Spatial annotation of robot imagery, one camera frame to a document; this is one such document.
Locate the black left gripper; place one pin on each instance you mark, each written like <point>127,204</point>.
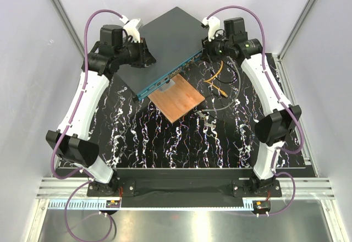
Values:
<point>144,56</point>

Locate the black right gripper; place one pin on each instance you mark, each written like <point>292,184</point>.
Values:
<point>207,45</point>

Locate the dark grey network switch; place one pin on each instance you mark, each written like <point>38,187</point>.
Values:
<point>174,39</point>

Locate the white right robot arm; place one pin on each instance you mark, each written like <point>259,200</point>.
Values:
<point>280,116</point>

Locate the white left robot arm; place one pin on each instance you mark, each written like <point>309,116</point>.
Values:
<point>117,46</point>

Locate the wooden board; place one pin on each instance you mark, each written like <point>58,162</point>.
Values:
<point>177,101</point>

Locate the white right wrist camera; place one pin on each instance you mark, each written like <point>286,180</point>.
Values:
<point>213,24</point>

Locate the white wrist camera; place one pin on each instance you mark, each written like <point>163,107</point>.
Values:
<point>132,28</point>
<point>213,24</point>

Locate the silver metal bracket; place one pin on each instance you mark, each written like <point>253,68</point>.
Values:
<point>167,85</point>

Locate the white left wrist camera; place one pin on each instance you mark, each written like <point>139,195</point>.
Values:
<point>132,28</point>

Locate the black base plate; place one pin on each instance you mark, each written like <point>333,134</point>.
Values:
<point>182,188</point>

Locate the aluminium frame rail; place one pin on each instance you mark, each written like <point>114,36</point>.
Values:
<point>71,194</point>

